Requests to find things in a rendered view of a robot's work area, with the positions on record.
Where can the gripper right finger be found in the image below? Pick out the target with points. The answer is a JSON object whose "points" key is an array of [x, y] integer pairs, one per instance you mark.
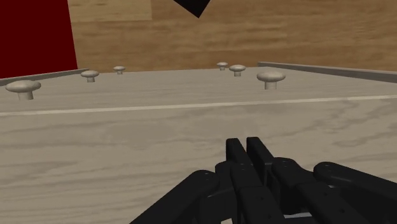
{"points": [[310, 195]]}

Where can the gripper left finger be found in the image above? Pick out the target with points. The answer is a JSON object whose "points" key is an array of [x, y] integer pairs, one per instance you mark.
{"points": [[248, 192]]}

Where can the pale wood chest of drawers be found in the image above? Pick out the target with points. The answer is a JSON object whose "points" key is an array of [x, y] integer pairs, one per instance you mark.
{"points": [[124, 149]]}

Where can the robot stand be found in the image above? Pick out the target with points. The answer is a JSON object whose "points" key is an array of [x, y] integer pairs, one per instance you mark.
{"points": [[194, 5]]}

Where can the dark red block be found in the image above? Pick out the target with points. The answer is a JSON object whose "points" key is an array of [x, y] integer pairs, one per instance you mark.
{"points": [[34, 34]]}

